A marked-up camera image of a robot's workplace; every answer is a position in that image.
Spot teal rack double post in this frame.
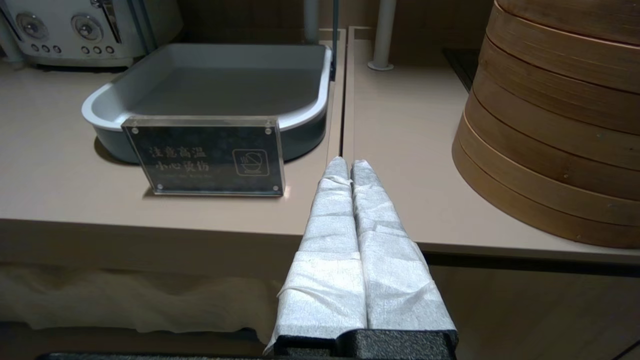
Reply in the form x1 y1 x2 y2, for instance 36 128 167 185
328 0 342 82

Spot dark cooktop panel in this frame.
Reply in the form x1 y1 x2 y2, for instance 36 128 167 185
442 48 483 94

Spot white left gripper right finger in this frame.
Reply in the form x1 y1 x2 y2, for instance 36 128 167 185
351 160 458 360

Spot white toaster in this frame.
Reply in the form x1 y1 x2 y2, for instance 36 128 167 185
0 0 185 68

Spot woven bamboo steamer lid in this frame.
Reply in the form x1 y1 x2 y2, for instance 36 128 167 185
494 0 640 48
479 5 640 96

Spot tall bamboo steamer stack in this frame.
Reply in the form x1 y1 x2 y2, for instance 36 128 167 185
451 37 640 250

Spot thin white upright pole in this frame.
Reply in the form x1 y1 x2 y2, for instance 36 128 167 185
301 0 322 46

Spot clear acrylic warning sign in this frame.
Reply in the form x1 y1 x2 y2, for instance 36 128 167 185
121 116 287 197

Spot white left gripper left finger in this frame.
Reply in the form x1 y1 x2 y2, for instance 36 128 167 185
264 156 369 357

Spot thick white upright pole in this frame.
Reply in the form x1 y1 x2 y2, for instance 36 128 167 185
366 0 399 72

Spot beige table skirt cloth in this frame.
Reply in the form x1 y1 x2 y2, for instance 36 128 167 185
0 264 283 335

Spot thin teal rack rods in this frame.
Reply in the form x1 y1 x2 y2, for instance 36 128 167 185
126 0 160 56

